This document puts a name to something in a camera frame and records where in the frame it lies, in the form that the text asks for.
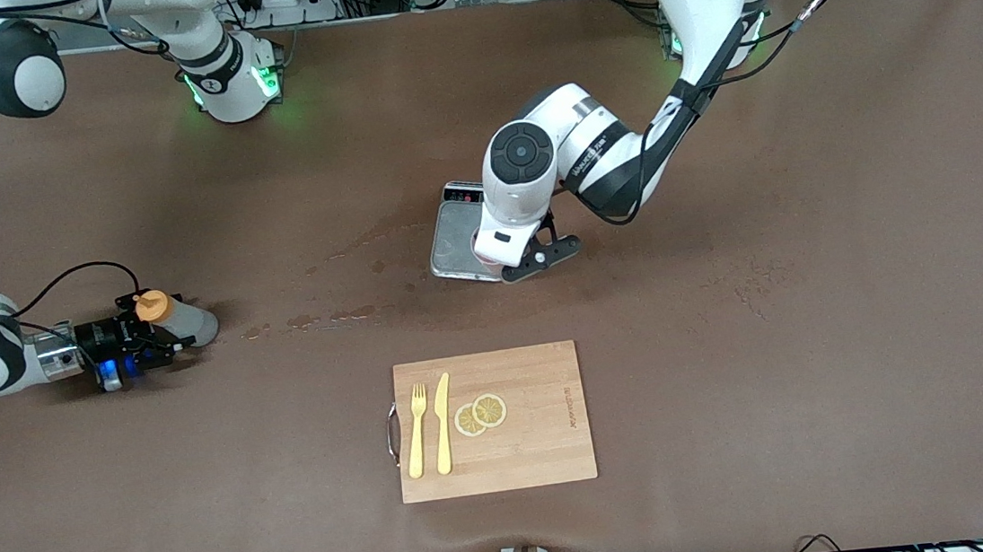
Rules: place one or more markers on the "translucent squeeze bottle orange cap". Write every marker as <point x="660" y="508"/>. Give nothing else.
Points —
<point x="189" y="321"/>

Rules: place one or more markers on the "white power strip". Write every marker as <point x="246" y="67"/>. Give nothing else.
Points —
<point x="295" y="11"/>

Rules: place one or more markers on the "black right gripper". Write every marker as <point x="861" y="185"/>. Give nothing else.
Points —
<point x="103" y="339"/>

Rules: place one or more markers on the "lemon slice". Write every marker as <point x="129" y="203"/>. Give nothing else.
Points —
<point x="490" y="410"/>
<point x="467" y="422"/>

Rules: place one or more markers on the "wooden cutting board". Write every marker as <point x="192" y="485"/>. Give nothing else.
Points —
<point x="534" y="434"/>

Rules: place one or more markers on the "pink cup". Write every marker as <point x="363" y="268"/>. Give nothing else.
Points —
<point x="483" y="257"/>

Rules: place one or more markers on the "silver kitchen scale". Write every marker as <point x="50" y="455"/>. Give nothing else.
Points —
<point x="451" y="235"/>

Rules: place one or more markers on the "yellow plastic fork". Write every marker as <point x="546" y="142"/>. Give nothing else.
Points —
<point x="417" y="454"/>

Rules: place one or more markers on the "yellow plastic knife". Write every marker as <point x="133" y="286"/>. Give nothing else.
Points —
<point x="443" y="434"/>

